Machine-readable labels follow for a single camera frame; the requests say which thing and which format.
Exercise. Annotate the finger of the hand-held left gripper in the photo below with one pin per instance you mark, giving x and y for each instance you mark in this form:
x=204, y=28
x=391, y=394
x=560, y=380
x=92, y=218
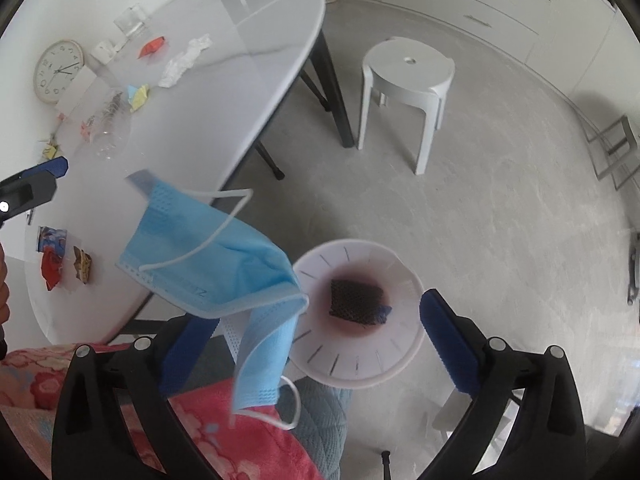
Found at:
x=52, y=166

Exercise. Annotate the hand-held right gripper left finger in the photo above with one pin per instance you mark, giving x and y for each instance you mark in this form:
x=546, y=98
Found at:
x=187, y=355

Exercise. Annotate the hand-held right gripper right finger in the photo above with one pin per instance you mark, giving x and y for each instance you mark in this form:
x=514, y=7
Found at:
x=445, y=340

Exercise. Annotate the colourful printed snack wrapper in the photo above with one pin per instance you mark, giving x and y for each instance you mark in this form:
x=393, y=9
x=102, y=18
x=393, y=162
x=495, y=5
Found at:
x=51, y=239

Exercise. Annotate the clear plastic bottle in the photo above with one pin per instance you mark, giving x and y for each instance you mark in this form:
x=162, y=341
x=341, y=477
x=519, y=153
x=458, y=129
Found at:
x=112, y=135

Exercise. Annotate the red snack wrapper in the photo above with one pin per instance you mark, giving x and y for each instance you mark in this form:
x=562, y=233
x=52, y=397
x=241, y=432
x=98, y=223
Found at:
x=51, y=269

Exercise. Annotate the gold brown snack wrapper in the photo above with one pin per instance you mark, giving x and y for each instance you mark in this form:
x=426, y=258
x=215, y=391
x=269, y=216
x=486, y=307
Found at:
x=82, y=265

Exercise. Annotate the blue face mask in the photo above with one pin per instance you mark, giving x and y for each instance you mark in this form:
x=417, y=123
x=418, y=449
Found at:
x=200, y=260

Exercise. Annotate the white round waste bin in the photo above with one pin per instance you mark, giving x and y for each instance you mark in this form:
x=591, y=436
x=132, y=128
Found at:
x=350, y=360

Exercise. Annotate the yellow and blue paper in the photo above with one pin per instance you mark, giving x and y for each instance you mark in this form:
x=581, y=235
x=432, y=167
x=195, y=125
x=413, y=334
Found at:
x=139, y=99

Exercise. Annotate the white tissue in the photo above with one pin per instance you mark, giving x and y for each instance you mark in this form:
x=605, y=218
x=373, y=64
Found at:
x=182, y=62

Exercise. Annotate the person's left hand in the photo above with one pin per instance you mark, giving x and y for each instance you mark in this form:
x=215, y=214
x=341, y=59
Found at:
x=3, y=285

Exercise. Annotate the small yellow crumpled paper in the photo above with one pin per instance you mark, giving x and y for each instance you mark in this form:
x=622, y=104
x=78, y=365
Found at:
x=51, y=151

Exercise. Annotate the pink crumpled paper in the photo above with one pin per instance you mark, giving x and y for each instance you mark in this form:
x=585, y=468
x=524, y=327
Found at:
x=88, y=127

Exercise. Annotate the white flat box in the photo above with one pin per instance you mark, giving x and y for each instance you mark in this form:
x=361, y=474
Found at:
x=75, y=91

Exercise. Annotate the dark mesh pad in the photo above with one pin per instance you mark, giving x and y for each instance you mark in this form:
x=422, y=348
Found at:
x=355, y=302

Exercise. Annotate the white tissue pack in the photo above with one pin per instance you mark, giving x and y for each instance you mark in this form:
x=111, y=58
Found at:
x=106, y=51

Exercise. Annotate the blue quilted cloth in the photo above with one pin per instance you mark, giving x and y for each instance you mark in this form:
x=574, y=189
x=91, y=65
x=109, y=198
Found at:
x=320, y=425

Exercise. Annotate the red crumpled paper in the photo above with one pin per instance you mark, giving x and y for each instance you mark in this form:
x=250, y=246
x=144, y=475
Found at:
x=151, y=47

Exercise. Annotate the clear drinking glass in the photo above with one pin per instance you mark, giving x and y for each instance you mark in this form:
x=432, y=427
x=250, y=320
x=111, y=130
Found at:
x=131, y=22

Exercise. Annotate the white oval table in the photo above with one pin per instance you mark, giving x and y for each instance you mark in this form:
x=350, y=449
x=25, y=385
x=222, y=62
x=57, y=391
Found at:
x=240, y=100

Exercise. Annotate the white plastic stool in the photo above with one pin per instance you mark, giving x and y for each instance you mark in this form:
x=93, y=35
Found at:
x=405, y=70

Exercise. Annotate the white drawer cabinet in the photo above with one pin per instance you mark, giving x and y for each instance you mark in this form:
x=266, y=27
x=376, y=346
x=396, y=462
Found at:
x=500, y=0

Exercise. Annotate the round beige wall clock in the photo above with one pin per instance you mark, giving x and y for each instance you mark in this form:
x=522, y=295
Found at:
x=59, y=71

